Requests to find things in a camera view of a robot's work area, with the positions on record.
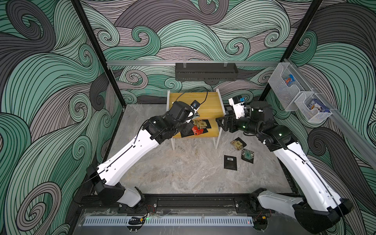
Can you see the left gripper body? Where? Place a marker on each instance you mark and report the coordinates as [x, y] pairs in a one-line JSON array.
[[184, 128]]

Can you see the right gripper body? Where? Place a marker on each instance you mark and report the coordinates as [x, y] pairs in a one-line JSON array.
[[245, 124]]

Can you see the oolong tea bag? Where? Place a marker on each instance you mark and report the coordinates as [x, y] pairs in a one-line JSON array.
[[238, 144]]

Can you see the jasmine tea bag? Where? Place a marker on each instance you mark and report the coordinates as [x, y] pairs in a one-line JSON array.
[[247, 155]]

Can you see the black tea bag with barcode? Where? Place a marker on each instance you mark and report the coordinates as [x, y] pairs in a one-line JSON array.
[[230, 162]]

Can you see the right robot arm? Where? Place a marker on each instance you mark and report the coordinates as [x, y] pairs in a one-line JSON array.
[[320, 207]]

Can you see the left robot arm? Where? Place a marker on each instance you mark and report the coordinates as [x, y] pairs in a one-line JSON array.
[[153, 132]]

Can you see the oolong tea bag lower shelf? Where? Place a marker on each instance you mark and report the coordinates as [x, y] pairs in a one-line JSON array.
[[202, 124]]

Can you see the black tea bag lower front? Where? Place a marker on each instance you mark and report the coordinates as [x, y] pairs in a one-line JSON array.
[[186, 133]]

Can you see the red tea bag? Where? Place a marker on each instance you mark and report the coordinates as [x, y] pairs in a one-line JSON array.
[[196, 131]]

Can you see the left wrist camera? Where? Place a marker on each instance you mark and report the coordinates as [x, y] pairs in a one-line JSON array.
[[195, 105]]

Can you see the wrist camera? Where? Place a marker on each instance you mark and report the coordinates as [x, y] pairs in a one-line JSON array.
[[195, 105], [238, 105]]

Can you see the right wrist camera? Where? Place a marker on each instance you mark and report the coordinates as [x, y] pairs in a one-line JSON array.
[[238, 105]]

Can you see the clear wall bin upper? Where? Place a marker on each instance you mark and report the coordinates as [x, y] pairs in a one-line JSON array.
[[285, 84]]

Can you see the clear wall bin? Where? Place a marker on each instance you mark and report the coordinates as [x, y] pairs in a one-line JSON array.
[[312, 108], [285, 84]]

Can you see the black wall tray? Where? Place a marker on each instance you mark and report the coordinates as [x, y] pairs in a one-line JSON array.
[[206, 72]]

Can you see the clear wall bin lower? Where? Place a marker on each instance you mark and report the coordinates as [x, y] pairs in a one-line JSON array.
[[312, 108]]

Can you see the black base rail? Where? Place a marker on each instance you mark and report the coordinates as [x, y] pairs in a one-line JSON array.
[[163, 203]]

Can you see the aluminium wall rail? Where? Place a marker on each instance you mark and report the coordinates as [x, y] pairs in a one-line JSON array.
[[112, 63]]

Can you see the white slotted cable duct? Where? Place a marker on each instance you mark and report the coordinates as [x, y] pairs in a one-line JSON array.
[[234, 221]]

